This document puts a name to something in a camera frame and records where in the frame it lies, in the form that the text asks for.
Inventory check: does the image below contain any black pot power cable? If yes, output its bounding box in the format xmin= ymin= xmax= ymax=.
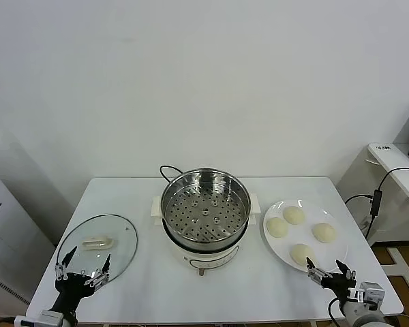
xmin=159 ymin=165 xmax=184 ymax=182

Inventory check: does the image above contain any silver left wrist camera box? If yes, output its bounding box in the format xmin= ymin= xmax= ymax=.
xmin=14 ymin=309 xmax=65 ymax=327

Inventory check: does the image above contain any round glass pot lid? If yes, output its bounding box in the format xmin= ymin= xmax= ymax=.
xmin=56 ymin=213 xmax=138 ymax=290

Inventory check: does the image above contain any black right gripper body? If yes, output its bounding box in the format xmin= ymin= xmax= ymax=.
xmin=322 ymin=273 xmax=358 ymax=305

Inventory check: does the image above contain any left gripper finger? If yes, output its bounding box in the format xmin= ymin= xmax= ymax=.
xmin=83 ymin=253 xmax=112 ymax=290
xmin=53 ymin=247 xmax=77 ymax=280

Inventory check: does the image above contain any steel perforated steamer basket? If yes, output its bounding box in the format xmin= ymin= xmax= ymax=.
xmin=160 ymin=168 xmax=252 ymax=251

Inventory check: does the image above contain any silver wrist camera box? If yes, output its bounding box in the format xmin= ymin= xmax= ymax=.
xmin=14 ymin=309 xmax=65 ymax=327
xmin=356 ymin=281 xmax=385 ymax=309

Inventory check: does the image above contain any white electric cooking pot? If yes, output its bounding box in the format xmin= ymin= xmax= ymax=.
xmin=151 ymin=193 xmax=261 ymax=277

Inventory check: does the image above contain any white steamed baozi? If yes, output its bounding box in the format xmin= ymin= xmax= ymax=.
xmin=266 ymin=217 xmax=289 ymax=239
xmin=290 ymin=243 xmax=316 ymax=266
xmin=282 ymin=206 xmax=306 ymax=226
xmin=312 ymin=222 xmax=337 ymax=244

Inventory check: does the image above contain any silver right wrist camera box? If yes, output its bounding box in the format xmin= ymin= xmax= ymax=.
xmin=356 ymin=281 xmax=385 ymax=309

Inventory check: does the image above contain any black laptop charger cable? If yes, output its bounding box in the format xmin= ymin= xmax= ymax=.
xmin=344 ymin=166 xmax=409 ymax=241

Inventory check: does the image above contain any white round plate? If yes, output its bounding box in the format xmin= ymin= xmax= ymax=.
xmin=262 ymin=199 xmax=348 ymax=273

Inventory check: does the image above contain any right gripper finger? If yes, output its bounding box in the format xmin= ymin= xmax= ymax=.
xmin=305 ymin=257 xmax=332 ymax=283
xmin=335 ymin=259 xmax=358 ymax=281

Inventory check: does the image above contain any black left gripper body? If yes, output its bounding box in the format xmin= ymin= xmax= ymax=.
xmin=52 ymin=274 xmax=97 ymax=311

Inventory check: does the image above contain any white side desk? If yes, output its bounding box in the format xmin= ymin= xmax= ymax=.
xmin=336 ymin=142 xmax=409 ymax=296

